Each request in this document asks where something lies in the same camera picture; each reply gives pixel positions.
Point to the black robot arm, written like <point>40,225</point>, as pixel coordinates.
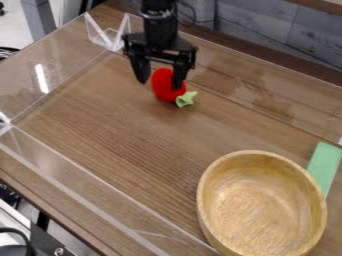
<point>159,7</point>

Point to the red plush strawberry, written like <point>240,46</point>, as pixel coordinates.
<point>182,97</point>

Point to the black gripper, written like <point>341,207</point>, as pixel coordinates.
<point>159,44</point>

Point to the clear acrylic corner bracket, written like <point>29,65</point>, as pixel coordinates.
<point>107,38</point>

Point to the clear acrylic enclosure wall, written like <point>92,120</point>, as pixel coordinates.
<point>108,160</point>

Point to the black metal bracket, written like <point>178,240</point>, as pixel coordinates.
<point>44,244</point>

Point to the wooden bowl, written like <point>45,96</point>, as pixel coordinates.
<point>261,206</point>

